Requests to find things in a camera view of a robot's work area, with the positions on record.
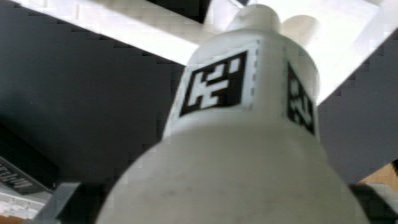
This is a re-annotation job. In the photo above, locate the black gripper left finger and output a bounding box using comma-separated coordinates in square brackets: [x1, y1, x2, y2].
[22, 182, 104, 224]

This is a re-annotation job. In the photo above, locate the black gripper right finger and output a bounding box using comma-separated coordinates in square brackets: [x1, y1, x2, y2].
[349, 184, 398, 224]

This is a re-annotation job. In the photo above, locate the white lamp bulb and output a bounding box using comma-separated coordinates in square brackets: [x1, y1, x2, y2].
[95, 4, 369, 224]

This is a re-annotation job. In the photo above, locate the white U-shaped border frame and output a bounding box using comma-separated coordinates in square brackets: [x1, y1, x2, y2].
[10, 0, 398, 99]

